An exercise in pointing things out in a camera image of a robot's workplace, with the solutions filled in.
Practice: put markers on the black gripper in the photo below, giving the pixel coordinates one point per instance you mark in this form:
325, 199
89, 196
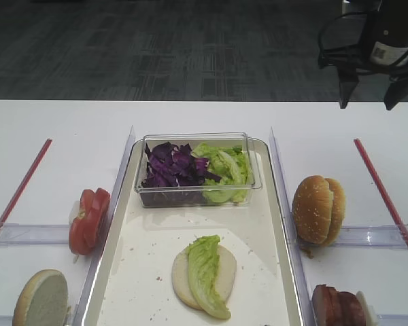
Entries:
351, 63

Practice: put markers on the lettuce leaf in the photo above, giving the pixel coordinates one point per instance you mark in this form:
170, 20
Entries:
203, 265

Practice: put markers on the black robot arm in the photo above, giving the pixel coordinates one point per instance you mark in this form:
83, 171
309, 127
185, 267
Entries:
382, 48

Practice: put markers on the green lettuce pile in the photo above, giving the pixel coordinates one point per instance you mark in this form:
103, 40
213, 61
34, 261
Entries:
232, 165

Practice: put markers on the meat patty slices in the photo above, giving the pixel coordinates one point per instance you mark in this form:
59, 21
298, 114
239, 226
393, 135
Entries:
337, 308

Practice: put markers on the white pusher behind patties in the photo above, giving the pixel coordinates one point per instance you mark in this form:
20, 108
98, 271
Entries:
369, 312

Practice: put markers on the clear track behind patties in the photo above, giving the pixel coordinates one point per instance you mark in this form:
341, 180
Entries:
392, 319

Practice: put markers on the white pusher behind tomato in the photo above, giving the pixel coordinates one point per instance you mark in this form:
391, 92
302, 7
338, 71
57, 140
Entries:
76, 212

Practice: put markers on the tomato slices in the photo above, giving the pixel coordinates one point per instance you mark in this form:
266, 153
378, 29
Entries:
85, 227

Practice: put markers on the clear track behind tomato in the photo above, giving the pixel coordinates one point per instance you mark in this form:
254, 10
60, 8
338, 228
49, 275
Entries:
14, 234

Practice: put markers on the sesame burger bun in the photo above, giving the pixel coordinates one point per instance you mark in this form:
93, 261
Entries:
318, 210

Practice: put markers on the clear track behind sesame bun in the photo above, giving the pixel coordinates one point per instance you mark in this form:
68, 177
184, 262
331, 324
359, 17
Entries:
383, 237

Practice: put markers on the right red rod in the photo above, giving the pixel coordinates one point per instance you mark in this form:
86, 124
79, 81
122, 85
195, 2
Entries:
382, 190

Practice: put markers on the red rod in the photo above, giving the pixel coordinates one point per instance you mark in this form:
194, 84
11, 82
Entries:
382, 190
27, 177

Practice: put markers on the clear plastic container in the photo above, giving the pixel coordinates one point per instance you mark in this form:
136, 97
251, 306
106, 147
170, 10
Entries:
154, 197

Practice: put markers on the purple cabbage shreds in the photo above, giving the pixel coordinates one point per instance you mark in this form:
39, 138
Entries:
172, 166

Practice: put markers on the bottom bun slice on tray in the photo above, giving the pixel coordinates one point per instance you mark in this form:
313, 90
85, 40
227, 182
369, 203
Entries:
224, 282

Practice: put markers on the metal serving tray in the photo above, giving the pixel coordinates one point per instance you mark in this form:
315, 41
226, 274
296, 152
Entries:
134, 287

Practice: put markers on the left red rod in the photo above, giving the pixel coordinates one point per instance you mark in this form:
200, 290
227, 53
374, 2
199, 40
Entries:
27, 177

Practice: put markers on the upright bun half left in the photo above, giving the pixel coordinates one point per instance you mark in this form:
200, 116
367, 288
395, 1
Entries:
43, 300

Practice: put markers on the right clear long rail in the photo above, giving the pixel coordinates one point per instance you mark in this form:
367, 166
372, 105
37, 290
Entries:
305, 309

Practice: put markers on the clear long rail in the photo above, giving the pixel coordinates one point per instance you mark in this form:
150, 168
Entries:
305, 309
81, 308

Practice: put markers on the left clear long rail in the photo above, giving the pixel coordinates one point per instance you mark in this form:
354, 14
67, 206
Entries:
81, 308

